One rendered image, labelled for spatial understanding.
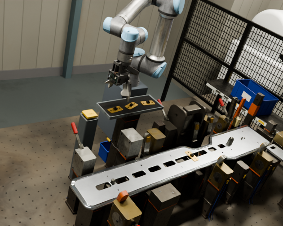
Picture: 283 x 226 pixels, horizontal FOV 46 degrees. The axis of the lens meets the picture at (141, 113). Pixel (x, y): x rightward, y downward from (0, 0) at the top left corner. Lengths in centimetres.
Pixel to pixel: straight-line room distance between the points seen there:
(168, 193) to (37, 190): 72
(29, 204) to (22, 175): 21
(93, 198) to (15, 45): 289
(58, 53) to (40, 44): 27
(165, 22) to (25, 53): 252
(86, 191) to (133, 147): 35
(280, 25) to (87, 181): 284
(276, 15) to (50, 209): 298
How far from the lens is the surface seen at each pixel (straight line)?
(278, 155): 227
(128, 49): 156
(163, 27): 197
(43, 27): 415
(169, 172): 172
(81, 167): 159
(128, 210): 140
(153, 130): 183
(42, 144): 219
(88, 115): 167
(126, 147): 170
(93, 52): 460
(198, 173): 201
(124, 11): 176
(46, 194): 189
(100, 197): 150
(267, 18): 392
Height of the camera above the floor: 208
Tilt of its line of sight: 31 degrees down
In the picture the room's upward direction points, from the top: 16 degrees clockwise
